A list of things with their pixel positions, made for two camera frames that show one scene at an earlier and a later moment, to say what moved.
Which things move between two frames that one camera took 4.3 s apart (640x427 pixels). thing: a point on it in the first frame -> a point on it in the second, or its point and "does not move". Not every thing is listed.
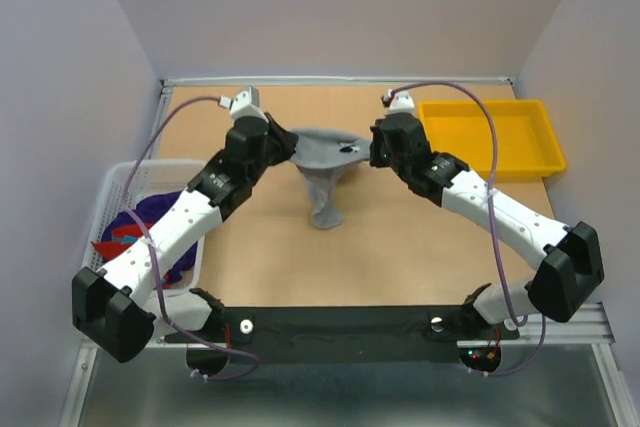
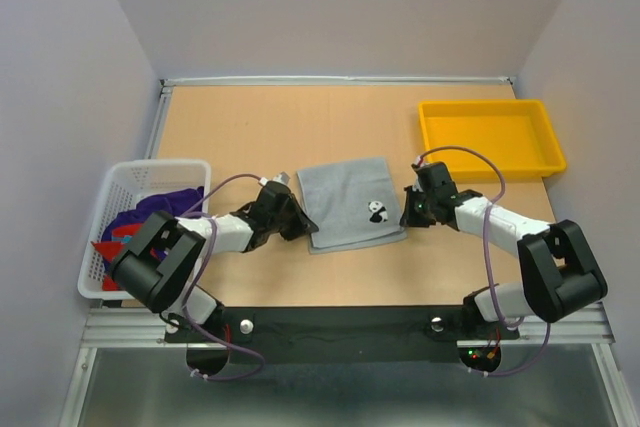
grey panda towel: [320, 154] -> [354, 205]
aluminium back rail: [329, 80] does not move
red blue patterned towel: [123, 237] does not move
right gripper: [376, 157] -> [408, 217]
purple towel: [149, 210] does not move
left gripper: [287, 140] -> [301, 224]
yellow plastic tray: [527, 146] does not move
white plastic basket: [124, 185] does not move
